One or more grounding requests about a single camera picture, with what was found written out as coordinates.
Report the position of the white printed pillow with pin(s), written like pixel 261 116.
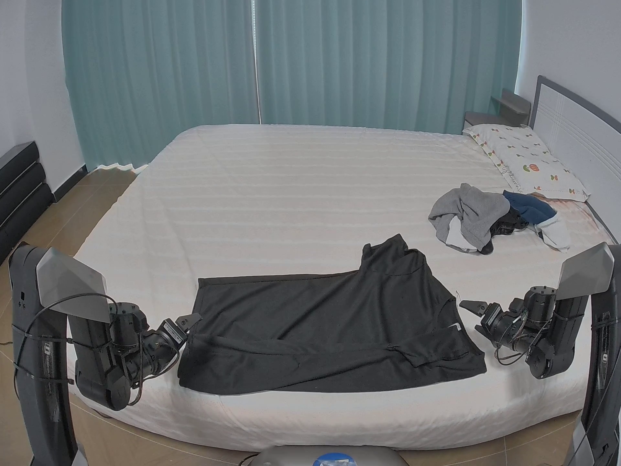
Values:
pixel 524 156

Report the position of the grey bedside table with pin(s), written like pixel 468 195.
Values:
pixel 512 101

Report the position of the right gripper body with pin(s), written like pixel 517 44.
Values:
pixel 498 322

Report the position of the black T-shirt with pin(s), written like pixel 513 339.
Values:
pixel 315 318

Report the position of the bed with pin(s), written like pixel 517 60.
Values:
pixel 291 187

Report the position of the blue-green curtain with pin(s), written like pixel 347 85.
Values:
pixel 160 66
pixel 388 51

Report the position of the black chest of drawers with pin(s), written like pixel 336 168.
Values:
pixel 19 197

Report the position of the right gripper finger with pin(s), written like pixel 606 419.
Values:
pixel 475 307
pixel 482 331

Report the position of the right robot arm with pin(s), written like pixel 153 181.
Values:
pixel 582 270

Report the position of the pile of clothes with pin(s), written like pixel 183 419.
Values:
pixel 475 207

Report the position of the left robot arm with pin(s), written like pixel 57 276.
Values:
pixel 72 284

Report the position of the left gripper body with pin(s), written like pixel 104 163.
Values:
pixel 173 334

